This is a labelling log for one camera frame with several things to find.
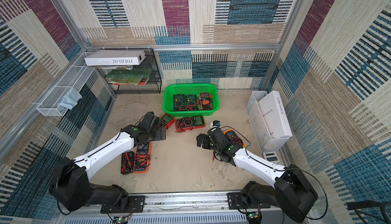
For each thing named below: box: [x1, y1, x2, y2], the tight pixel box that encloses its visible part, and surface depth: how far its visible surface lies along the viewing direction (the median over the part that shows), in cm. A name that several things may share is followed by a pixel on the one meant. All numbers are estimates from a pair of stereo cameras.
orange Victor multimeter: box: [133, 142, 152, 174], surface depth 85 cm
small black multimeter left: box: [120, 151, 135, 176], surface depth 83 cm
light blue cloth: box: [57, 87, 83, 110], surface depth 70 cm
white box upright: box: [257, 90, 293, 139], surface depth 83 cm
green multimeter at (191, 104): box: [185, 94, 199, 111], surface depth 113 cm
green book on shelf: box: [105, 67, 153, 84], surface depth 101 cm
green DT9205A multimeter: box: [173, 93, 185, 112], surface depth 114 cm
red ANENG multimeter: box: [175, 115, 206, 133], surface depth 101 cm
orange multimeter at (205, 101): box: [197, 92, 213, 111], surface depth 110 cm
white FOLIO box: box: [84, 49, 147, 66], surface depth 81 cm
